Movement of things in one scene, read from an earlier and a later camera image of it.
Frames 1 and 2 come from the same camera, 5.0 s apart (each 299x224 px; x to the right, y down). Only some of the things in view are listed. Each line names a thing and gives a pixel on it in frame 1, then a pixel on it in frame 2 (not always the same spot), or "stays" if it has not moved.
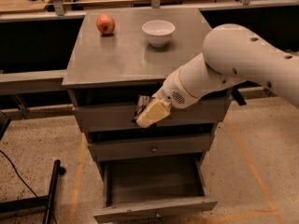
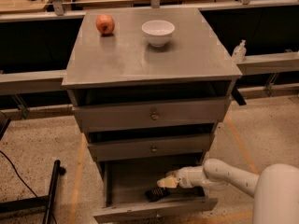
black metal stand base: [37, 202] stays
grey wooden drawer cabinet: [151, 174] stays
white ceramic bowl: [158, 32] stays
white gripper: [173, 91] to [184, 178]
